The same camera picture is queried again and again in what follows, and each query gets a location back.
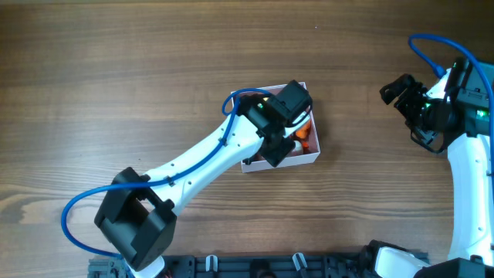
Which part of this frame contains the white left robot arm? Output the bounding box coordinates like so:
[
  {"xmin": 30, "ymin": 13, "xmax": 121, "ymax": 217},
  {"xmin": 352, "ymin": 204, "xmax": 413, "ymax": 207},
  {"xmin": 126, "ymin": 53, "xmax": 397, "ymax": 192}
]
[{"xmin": 94, "ymin": 80, "xmax": 313, "ymax": 277}]

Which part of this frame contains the yellow white plush duck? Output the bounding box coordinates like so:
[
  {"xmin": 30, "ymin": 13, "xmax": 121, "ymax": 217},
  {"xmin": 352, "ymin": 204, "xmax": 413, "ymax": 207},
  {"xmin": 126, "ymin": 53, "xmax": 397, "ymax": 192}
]
[{"xmin": 289, "ymin": 120, "xmax": 312, "ymax": 156}]

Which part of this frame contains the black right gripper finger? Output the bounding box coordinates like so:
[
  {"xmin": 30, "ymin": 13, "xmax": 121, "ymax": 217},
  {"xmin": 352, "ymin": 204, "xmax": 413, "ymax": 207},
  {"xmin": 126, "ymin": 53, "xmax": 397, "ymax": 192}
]
[
  {"xmin": 405, "ymin": 120, "xmax": 438, "ymax": 151},
  {"xmin": 379, "ymin": 74, "xmax": 415, "ymax": 105}
]

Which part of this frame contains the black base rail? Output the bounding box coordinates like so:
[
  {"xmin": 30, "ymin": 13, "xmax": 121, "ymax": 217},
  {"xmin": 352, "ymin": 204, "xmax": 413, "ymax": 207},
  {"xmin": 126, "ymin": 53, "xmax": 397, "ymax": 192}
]
[{"xmin": 86, "ymin": 253, "xmax": 431, "ymax": 278}]

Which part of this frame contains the red toy fire truck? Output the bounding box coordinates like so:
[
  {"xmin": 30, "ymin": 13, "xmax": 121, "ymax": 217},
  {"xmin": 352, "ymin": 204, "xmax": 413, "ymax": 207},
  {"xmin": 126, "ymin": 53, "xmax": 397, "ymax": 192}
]
[{"xmin": 252, "ymin": 153, "xmax": 265, "ymax": 162}]

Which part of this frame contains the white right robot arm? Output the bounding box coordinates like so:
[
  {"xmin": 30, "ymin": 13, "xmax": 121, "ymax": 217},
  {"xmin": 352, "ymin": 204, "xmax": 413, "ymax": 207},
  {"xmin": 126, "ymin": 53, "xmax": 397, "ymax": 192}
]
[{"xmin": 359, "ymin": 58, "xmax": 493, "ymax": 277}]

